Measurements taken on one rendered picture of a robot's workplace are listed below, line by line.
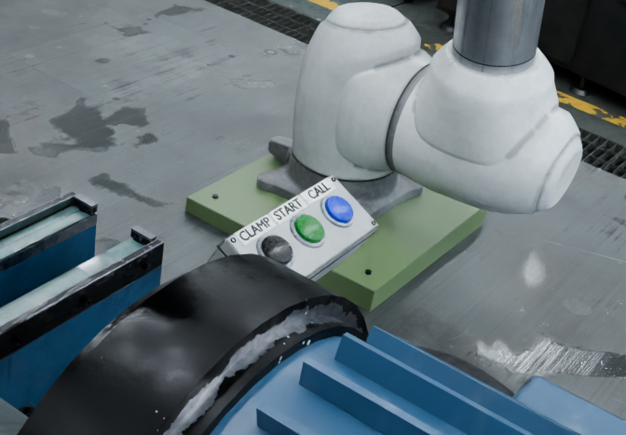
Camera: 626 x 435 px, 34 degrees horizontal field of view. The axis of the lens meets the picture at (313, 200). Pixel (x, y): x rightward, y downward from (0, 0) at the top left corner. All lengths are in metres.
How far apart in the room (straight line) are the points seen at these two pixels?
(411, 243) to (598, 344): 0.27
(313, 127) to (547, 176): 0.32
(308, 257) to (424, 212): 0.56
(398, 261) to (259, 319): 1.03
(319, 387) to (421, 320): 1.00
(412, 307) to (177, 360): 1.03
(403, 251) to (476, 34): 0.32
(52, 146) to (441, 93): 0.62
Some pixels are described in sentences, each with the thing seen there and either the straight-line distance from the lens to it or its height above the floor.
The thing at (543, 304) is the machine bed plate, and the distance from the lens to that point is 1.41.
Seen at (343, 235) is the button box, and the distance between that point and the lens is 0.96.
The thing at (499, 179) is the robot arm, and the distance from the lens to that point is 1.25.
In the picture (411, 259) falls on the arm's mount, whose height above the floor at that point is 0.83.
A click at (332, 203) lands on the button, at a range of 0.96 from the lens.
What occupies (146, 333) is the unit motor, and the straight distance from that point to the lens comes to 0.32.
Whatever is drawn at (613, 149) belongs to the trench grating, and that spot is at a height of 0.00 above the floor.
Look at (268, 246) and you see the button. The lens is 0.89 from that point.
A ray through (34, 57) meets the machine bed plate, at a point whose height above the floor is 0.80.
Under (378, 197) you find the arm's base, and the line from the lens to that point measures 1.43.
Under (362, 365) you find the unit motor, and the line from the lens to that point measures 0.33.
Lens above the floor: 1.56
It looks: 30 degrees down
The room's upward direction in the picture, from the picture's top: 10 degrees clockwise
